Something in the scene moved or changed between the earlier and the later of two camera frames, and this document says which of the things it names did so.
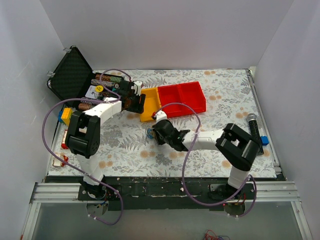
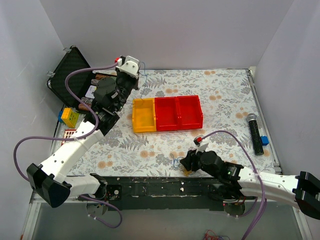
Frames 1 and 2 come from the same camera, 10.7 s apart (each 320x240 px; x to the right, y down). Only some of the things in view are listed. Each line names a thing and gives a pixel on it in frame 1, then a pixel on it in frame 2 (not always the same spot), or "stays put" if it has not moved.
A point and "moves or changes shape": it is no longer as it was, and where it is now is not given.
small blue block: (264, 140) stays put
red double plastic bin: (182, 99) moves or changes shape
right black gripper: (158, 136) to (189, 162)
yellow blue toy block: (64, 116) stays put
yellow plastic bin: (151, 103) moves or changes shape
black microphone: (255, 133) stays put
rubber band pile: (149, 133) to (140, 99)
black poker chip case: (76, 85) stays put
